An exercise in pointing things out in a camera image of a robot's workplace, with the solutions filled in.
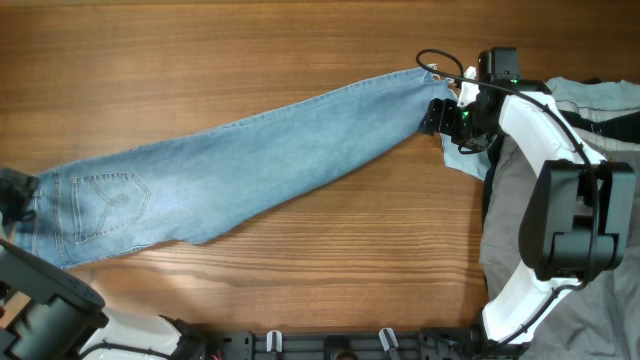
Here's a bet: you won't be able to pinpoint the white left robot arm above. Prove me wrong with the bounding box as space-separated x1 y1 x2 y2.
1 168 182 359

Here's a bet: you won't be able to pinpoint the black garment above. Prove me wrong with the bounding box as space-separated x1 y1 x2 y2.
482 110 639 220

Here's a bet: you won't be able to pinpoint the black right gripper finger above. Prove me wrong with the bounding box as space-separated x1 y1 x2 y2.
450 132 493 154
419 99 462 137

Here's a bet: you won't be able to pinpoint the grey trousers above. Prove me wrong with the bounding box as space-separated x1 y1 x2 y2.
479 137 639 359

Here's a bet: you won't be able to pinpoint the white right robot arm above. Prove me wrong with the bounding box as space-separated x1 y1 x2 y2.
420 47 636 354

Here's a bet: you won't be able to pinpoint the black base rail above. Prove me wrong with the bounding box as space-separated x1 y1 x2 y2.
169 317 501 360

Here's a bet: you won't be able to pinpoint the light blue denim jeans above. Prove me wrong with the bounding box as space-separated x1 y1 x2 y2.
14 68 450 268

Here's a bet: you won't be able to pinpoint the light blue t-shirt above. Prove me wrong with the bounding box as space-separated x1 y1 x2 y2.
442 77 639 180

